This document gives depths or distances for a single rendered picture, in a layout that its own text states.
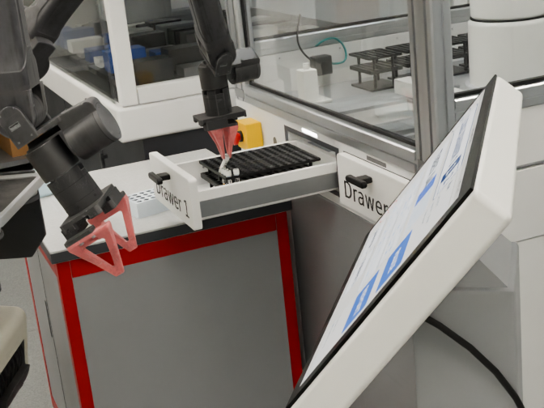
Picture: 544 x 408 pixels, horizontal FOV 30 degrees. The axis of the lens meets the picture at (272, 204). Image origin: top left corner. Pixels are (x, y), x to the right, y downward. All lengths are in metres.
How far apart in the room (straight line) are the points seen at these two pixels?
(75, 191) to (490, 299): 0.58
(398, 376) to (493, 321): 0.98
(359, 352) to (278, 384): 1.57
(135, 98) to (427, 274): 2.07
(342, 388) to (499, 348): 0.24
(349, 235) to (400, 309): 1.21
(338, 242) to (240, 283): 0.31
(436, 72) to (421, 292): 0.83
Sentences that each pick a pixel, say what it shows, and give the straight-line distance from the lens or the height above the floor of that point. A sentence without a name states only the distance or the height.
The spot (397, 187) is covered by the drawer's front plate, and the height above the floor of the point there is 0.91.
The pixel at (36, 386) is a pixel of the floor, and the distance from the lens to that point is 3.42.
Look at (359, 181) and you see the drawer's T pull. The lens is 1.96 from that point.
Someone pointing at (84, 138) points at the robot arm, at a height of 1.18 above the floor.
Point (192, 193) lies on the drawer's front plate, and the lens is 2.04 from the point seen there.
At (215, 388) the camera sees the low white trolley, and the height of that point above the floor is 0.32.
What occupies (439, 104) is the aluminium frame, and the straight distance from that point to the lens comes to 1.76.
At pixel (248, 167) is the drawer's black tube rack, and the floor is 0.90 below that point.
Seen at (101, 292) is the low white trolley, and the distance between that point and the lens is 2.33.
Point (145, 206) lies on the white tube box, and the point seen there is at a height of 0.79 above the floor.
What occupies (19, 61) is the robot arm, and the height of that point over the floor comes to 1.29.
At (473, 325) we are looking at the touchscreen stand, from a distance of 1.18.
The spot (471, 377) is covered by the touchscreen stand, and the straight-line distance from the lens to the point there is 1.21.
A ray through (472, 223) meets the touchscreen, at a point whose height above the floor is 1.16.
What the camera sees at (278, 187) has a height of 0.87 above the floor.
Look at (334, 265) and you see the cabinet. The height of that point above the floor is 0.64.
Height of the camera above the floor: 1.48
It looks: 18 degrees down
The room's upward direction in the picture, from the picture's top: 6 degrees counter-clockwise
